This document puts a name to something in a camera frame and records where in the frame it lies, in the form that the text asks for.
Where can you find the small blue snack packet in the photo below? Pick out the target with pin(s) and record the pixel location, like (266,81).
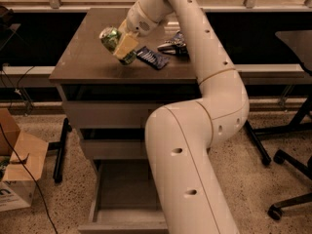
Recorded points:
(155,60)

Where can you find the black left table leg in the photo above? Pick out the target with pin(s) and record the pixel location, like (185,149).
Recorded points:
(59,147)

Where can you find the blue crumpled chip bag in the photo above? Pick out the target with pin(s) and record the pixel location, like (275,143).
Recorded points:
(174,46)

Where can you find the green soda can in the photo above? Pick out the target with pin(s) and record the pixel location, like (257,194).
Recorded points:
(106,39)

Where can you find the grey middle drawer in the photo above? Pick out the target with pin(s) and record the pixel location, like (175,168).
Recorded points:
(101,144)

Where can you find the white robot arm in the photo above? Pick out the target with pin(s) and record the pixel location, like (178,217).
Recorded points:
(179,135)

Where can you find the grey top drawer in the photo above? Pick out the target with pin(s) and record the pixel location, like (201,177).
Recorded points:
(120,105)

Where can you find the cardboard box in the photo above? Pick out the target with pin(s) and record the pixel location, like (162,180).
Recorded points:
(22,161)

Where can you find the black table leg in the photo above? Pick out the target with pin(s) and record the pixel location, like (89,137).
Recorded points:
(59,147)
(295,125)

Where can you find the grey open bottom drawer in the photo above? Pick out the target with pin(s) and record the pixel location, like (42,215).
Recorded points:
(125,201)

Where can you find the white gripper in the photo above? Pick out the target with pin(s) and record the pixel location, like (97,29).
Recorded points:
(138,22)

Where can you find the black right table leg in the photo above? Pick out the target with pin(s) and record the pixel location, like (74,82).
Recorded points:
(295,125)

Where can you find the grey drawer cabinet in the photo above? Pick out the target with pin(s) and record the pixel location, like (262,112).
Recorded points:
(85,60)

